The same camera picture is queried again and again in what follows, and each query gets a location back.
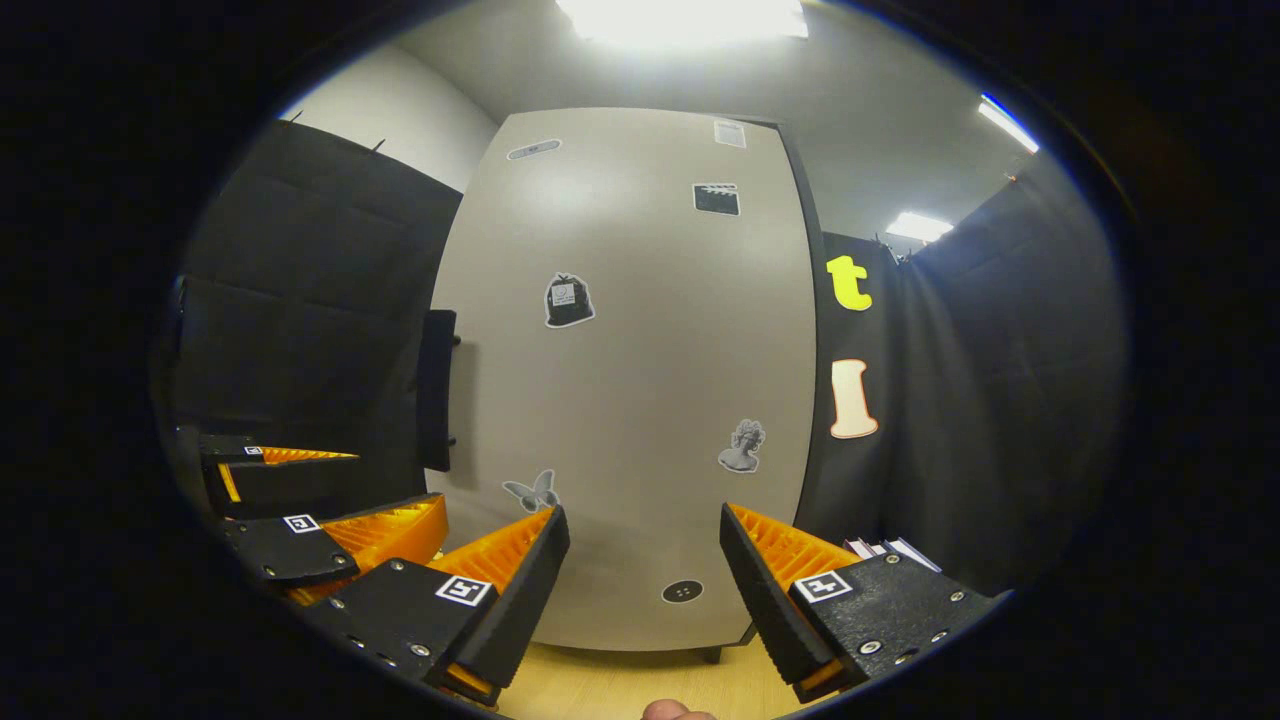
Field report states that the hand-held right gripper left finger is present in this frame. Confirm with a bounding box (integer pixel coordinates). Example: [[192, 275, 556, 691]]
[[303, 504, 573, 707]]

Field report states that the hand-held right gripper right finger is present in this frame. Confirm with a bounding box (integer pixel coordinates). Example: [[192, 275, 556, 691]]
[[718, 502, 1013, 704]]

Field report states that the black door handle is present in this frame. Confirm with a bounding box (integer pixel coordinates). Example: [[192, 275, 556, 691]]
[[416, 309, 461, 473]]

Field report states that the white cabinet door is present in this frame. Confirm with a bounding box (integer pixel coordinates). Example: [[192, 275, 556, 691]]
[[425, 107, 819, 653]]

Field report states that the stack of books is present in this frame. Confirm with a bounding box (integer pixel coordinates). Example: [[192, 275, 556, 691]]
[[843, 537, 943, 575]]

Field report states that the black backdrop cloth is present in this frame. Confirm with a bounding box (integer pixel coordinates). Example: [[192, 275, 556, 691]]
[[170, 120, 1129, 601]]

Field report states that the small ceiling light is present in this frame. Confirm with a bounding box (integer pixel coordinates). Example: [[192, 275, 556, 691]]
[[885, 210, 954, 244]]

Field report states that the long ceiling light strip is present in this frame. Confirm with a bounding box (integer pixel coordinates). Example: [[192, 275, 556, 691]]
[[977, 93, 1041, 154]]

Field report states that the large ceiling light panel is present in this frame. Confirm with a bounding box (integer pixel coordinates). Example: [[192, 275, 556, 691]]
[[555, 0, 809, 46]]

